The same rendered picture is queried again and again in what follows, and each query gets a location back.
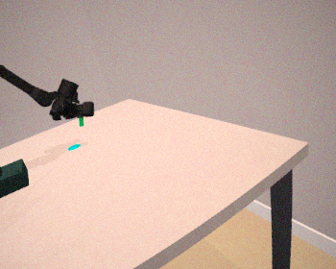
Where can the cyan circle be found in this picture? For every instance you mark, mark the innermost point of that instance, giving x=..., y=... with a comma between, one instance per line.
x=74, y=147

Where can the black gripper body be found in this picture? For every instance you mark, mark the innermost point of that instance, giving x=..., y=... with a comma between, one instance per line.
x=87, y=109

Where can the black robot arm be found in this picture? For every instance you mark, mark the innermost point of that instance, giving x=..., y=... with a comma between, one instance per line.
x=67, y=91

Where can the green rectangular post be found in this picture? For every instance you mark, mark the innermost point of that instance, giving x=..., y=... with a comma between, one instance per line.
x=81, y=121

